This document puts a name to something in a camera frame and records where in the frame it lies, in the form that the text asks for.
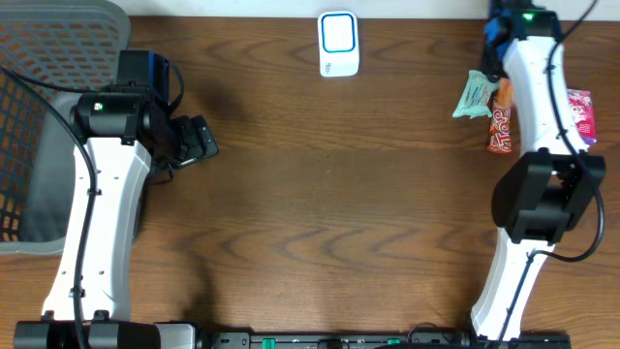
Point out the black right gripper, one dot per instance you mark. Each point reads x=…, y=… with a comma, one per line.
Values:
x=491, y=62

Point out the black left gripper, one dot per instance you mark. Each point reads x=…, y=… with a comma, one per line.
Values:
x=195, y=139

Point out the green wipes packet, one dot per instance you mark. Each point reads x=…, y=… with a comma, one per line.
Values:
x=475, y=96

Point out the purple red pad packet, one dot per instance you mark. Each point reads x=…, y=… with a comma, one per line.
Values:
x=582, y=106

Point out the orange chocolate bar wrapper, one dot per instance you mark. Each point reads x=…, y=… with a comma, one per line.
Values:
x=499, y=140

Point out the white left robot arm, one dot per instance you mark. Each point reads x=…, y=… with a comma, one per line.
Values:
x=124, y=134

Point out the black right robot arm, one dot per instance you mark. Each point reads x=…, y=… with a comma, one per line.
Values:
x=549, y=204

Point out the white barcode scanner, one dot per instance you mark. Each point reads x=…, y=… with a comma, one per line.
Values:
x=338, y=44

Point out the dark grey plastic basket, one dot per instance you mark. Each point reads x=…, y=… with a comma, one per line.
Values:
x=62, y=48

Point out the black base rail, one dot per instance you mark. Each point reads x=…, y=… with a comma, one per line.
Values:
x=417, y=338

